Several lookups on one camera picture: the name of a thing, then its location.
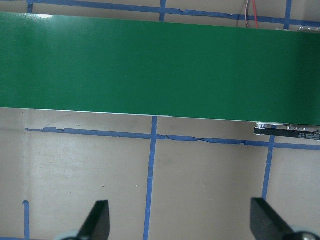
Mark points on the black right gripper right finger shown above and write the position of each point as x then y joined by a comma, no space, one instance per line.
266,223

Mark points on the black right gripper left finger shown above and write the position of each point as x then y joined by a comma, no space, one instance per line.
97,224

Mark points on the green conveyor belt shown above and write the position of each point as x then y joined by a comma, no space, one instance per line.
84,64

